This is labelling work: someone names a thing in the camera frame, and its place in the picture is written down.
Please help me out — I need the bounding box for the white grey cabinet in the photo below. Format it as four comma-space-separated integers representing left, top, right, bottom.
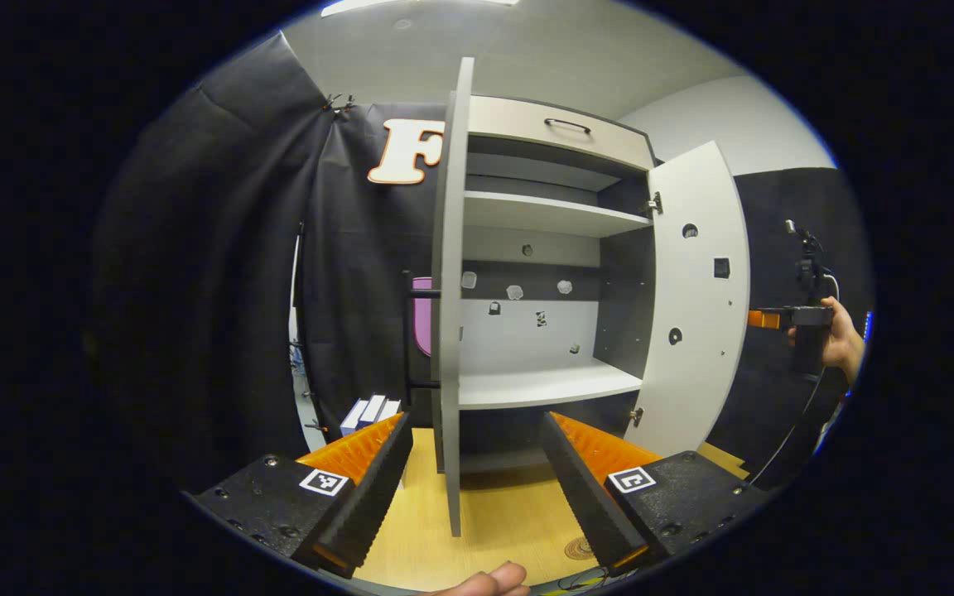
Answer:
444, 93, 660, 478

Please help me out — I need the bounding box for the white cabinet door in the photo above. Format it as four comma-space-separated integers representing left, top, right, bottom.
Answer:
431, 56, 475, 537
622, 141, 751, 461

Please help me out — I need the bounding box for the black backdrop stand pole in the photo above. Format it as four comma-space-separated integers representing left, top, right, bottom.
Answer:
295, 219, 327, 433

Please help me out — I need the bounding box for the black cable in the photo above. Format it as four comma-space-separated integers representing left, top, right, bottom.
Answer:
746, 273, 841, 488

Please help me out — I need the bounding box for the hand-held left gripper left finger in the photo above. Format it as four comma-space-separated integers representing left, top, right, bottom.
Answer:
183, 411, 414, 580

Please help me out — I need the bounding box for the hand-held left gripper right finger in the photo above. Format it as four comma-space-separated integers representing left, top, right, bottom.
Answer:
539, 411, 768, 578

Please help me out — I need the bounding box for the white cabinet drawer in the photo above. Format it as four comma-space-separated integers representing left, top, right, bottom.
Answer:
467, 95, 656, 171

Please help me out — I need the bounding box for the black backdrop cloth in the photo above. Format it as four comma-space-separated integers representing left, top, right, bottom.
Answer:
88, 33, 875, 497

